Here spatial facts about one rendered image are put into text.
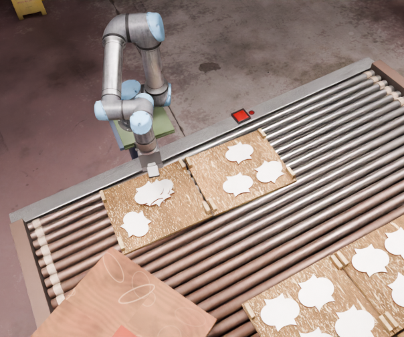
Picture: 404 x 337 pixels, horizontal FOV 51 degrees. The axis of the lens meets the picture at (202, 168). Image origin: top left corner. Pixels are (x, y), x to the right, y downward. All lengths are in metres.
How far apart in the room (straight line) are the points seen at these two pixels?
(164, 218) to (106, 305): 0.46
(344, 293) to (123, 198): 1.01
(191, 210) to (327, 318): 0.69
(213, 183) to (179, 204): 0.18
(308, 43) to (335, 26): 0.39
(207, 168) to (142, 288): 0.67
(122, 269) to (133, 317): 0.19
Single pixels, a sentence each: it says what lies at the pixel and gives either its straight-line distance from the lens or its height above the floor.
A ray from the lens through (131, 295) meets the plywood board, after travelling 1.61.
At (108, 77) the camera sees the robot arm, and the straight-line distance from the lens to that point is 1.71.
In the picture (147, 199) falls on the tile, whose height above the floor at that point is 0.97.
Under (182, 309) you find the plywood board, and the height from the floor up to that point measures 1.04.
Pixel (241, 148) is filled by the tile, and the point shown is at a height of 0.95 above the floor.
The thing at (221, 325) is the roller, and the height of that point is 0.92.
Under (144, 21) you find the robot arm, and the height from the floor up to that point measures 1.53.
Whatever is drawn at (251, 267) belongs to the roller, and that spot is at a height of 0.92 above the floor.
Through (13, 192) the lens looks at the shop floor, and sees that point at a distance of 3.47.
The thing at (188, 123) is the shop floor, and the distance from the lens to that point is 3.49.
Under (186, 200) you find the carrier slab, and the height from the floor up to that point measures 0.94.
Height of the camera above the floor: 2.50
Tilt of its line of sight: 52 degrees down
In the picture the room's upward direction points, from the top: 7 degrees counter-clockwise
